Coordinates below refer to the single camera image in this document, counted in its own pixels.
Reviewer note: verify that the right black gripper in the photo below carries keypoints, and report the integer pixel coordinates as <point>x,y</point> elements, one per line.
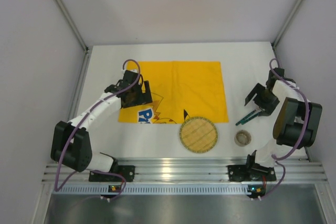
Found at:
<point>261,100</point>

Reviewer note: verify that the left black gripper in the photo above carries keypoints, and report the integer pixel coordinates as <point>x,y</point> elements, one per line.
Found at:
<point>140,97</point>

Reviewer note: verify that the yellow cartoon placemat cloth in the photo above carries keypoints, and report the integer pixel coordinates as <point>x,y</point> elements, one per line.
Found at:
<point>180,89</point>

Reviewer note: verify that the spoon with green handle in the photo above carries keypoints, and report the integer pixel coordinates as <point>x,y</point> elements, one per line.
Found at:
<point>253,114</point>

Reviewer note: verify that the small grey cup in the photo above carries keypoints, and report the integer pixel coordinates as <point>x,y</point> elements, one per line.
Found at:
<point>242,138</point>

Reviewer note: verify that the round woven bamboo plate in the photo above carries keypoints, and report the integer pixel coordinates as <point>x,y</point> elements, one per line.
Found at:
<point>198,134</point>

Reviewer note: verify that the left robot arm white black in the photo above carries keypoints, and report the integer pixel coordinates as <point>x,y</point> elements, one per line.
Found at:
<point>71,140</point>

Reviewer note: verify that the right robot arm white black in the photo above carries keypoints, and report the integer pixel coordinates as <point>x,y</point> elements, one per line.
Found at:
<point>295,126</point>

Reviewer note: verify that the aluminium rail frame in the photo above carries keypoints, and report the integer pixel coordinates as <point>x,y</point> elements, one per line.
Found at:
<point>214,170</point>

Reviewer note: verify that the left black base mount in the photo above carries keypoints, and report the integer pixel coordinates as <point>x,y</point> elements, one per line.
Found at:
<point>126,171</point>

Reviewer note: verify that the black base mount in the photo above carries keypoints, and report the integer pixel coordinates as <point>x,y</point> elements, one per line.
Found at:
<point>239,172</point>
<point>126,171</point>

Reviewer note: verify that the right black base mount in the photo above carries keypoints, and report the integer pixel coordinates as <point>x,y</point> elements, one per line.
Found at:
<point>239,172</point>

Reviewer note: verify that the slotted grey cable duct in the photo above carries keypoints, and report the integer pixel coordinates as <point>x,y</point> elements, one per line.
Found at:
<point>163,189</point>

